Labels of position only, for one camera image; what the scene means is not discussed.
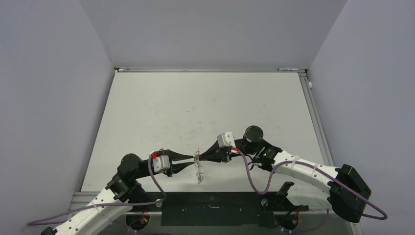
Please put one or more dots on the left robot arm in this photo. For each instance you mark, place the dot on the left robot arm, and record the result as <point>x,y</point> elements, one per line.
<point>120,195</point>

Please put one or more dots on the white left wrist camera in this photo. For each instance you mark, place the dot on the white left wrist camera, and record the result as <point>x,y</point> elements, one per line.
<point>161,163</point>

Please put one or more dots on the aluminium rail back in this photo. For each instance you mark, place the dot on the aluminium rail back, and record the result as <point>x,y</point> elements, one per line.
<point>207,70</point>

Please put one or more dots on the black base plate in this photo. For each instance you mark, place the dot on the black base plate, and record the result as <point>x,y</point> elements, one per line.
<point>215,209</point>

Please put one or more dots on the metal keyring plate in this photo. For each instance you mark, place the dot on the metal keyring plate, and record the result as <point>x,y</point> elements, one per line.
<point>199,166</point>

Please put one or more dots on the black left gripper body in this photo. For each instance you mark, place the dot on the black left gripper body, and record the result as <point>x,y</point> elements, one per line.
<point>169,172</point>

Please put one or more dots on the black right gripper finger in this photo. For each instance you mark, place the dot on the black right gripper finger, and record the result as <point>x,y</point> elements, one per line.
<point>213,149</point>
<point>214,157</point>

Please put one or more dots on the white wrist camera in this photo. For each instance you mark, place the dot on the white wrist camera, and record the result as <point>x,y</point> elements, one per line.
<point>161,163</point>
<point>226,140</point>

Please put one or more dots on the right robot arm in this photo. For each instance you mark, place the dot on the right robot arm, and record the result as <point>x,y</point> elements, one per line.
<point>340,189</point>

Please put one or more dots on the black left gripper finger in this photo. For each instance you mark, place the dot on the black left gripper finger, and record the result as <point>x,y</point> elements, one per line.
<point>176,168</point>
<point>174,156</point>

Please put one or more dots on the aluminium rail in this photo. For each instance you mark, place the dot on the aluminium rail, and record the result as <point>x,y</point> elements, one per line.
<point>207,70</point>
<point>317,124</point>

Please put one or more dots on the aluminium rail right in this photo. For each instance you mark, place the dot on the aluminium rail right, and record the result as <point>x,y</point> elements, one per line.
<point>317,124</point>

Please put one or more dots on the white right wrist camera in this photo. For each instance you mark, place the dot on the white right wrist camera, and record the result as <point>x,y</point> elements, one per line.
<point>226,140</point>

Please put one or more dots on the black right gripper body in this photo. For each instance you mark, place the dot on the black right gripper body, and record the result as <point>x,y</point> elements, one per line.
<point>243,149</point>

